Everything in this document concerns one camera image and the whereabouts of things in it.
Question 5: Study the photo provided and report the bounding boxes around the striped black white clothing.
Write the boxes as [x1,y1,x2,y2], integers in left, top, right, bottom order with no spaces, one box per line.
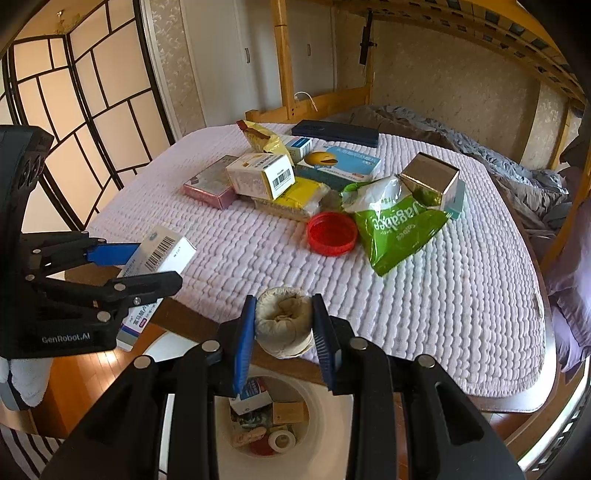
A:
[0,422,65,480]

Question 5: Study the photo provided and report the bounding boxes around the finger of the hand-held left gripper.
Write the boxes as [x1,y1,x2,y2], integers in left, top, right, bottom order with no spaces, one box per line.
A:
[41,271,183,319]
[23,231,139,273]

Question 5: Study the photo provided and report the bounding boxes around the white barcode box blue logo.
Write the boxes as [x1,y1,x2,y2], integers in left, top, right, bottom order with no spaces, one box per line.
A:
[116,224,197,354]

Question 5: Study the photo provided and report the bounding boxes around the small brown box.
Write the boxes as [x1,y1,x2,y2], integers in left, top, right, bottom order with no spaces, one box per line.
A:
[272,401,309,425]

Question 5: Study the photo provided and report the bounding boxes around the shiny gold box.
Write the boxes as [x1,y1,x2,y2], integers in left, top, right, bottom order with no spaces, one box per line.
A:
[399,152,461,210]

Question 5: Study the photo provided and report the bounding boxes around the teal white box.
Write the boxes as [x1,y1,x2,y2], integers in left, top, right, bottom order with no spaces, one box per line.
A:
[443,179,466,220]

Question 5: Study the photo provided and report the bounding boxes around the blue box yellow smiley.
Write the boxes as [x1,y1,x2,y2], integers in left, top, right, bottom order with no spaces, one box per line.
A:
[295,145,383,183]

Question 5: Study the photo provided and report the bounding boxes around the yellow packet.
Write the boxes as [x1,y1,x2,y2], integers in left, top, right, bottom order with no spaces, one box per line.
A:
[252,175,331,220]

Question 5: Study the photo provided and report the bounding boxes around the wooden bunk bed frame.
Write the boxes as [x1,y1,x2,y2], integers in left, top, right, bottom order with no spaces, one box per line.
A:
[245,0,591,278]

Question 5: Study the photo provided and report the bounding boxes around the white barcode box red logo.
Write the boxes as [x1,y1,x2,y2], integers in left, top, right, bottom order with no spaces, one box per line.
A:
[225,152,296,201]

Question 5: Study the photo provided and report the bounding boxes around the large red lid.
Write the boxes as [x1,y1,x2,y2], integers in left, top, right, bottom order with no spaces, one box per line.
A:
[307,211,359,256]

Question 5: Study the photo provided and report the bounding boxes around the white plastic bin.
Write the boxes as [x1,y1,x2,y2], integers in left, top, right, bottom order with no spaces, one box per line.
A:
[139,330,358,480]

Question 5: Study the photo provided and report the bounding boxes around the yellow snack bag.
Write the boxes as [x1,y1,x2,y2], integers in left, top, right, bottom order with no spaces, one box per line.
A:
[236,119,294,167]

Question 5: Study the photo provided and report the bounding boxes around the pink box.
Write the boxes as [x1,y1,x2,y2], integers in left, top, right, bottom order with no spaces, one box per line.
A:
[183,154,238,210]

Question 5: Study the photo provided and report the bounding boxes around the dark blue flat case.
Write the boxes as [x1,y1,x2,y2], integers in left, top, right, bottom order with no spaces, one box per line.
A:
[291,119,380,148]

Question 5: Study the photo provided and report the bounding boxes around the white quilted blanket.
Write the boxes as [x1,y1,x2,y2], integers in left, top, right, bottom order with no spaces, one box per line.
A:
[85,122,543,398]

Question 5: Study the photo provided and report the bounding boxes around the wooden table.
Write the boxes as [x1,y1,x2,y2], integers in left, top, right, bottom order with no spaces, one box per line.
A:
[65,268,561,416]

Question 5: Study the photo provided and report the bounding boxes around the small white blue box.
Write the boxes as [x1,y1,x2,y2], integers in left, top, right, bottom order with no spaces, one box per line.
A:
[281,136,315,162]

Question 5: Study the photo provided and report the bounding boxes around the black hanging strap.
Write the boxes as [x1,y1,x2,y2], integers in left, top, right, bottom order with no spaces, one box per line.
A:
[359,9,377,65]

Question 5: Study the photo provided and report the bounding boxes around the black framed folding screen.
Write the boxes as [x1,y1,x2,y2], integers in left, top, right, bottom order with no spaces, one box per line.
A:
[0,0,181,232]

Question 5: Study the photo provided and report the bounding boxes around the green snack bag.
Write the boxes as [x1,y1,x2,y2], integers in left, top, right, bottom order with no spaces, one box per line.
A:
[341,175,451,278]

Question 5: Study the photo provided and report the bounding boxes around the purple pillow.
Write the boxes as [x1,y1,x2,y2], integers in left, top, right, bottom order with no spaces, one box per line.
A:
[545,166,591,374]

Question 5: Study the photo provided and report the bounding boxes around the beige cloth roll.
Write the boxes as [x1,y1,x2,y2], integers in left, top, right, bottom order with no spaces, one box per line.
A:
[255,286,315,360]

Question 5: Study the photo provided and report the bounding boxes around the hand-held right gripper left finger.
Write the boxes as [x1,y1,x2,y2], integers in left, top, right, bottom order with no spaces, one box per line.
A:
[41,295,258,480]

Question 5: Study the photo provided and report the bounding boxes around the white tape roll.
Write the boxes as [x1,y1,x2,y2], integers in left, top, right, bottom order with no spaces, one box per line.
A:
[269,431,297,452]

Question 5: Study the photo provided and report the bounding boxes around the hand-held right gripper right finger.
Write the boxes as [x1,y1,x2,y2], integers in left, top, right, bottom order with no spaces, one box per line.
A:
[310,293,527,480]

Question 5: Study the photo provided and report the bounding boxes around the white closet doors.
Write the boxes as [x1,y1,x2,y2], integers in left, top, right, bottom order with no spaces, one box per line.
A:
[185,0,342,134]

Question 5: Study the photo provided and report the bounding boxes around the grey blue duvet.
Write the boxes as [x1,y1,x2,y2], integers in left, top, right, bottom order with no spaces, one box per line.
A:
[379,105,573,241]

